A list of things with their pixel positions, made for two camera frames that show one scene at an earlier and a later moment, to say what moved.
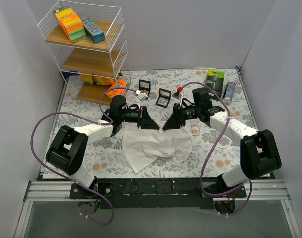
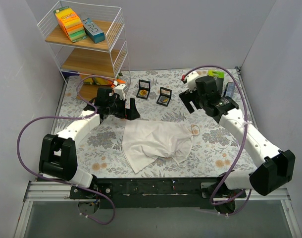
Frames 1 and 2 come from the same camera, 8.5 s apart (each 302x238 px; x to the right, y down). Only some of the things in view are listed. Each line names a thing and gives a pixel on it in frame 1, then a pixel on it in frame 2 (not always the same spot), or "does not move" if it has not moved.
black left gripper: (143, 117) to (125, 109)
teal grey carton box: (92, 31) does not move
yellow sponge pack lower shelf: (91, 80) does not move
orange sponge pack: (72, 24) does not move
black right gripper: (177, 115) to (193, 99)
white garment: (142, 147) does not move
